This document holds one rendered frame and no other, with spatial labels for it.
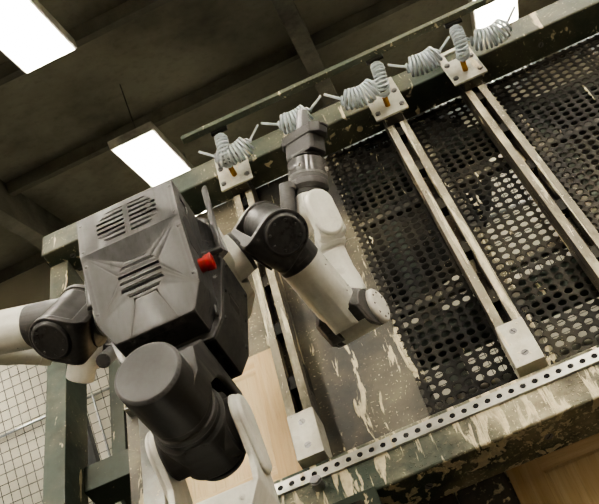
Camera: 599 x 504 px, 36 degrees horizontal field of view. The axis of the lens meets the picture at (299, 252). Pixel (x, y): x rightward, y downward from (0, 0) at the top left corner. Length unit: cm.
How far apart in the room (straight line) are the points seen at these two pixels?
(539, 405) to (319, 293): 48
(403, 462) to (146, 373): 66
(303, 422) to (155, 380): 65
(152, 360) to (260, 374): 81
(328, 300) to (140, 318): 41
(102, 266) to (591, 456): 111
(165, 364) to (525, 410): 78
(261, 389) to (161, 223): 66
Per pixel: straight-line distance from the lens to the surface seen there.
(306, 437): 198
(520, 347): 196
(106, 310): 163
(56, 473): 231
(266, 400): 216
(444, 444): 189
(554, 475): 210
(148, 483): 215
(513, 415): 189
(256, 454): 154
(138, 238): 166
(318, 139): 206
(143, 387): 142
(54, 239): 294
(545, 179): 233
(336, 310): 183
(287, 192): 200
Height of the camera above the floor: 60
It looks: 21 degrees up
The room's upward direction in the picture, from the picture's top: 22 degrees counter-clockwise
